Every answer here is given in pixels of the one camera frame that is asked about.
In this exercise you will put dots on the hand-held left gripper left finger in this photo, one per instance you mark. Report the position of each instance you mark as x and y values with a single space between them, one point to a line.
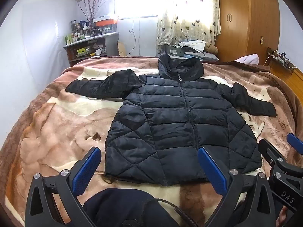
87 170

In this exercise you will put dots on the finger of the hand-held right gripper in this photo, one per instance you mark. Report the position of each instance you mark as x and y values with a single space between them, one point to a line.
267 150
296 140

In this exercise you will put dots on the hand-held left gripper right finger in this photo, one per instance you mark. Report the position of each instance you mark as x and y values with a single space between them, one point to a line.
213 172

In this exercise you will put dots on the black puffer jacket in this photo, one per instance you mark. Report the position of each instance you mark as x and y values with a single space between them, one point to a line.
170 123

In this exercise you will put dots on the pile of folded clothes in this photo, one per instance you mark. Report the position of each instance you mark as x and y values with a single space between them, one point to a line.
196 47

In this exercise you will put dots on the person's right hand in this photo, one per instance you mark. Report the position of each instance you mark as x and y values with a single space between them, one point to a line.
282 217

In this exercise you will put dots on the person's dark hooded sweater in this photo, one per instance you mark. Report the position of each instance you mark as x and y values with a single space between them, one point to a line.
118 208

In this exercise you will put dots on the brown printed plush blanket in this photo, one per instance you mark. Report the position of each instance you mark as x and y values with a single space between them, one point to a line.
59 123

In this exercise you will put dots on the wooden headboard shelf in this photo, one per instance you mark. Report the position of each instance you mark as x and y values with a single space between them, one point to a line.
284 78

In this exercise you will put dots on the white pillow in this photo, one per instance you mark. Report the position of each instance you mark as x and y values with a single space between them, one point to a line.
248 59

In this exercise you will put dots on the brown plush toy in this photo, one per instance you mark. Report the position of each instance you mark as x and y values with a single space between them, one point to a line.
211 49

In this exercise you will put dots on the white roll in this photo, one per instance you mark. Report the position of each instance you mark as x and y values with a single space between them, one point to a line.
98 52

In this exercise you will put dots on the yellow box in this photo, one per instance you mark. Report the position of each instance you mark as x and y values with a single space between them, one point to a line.
82 51

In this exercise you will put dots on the wooden wardrobe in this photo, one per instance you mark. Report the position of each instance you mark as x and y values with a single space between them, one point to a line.
248 28

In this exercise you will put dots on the brown cardboard bag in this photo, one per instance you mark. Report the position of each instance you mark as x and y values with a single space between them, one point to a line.
122 49

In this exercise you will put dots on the grey shelf desk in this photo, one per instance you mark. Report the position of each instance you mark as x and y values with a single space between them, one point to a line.
111 45

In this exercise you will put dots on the black box with label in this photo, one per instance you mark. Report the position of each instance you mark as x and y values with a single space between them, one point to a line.
175 50

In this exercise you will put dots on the cluster of bottles and jars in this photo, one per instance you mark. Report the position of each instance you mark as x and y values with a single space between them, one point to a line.
77 34

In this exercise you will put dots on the cream heart print curtain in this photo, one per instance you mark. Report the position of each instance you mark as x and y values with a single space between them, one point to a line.
189 28

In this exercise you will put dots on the orange box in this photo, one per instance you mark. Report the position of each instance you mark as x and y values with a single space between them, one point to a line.
105 23

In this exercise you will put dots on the white flat box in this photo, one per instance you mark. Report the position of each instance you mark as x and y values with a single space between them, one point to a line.
101 18

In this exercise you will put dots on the dry blossom branches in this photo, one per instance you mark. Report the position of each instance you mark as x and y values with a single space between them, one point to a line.
91 7

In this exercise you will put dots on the bright window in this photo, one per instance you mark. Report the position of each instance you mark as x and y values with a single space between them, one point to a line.
135 4

